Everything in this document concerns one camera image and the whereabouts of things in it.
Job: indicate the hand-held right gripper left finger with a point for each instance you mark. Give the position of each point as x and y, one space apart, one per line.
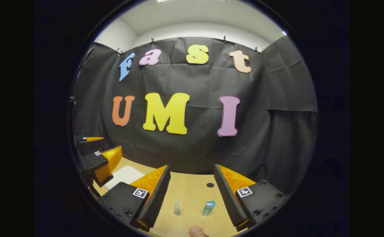
156 200

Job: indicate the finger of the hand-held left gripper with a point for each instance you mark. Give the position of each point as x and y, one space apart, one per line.
95 163
90 146

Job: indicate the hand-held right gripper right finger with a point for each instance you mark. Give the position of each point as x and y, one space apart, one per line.
228 200

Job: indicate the blue cap bottle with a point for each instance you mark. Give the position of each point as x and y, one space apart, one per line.
208 208

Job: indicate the small clear dropper bottle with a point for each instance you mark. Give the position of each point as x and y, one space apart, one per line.
177 209

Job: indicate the black backdrop cloth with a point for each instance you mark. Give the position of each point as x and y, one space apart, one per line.
195 154

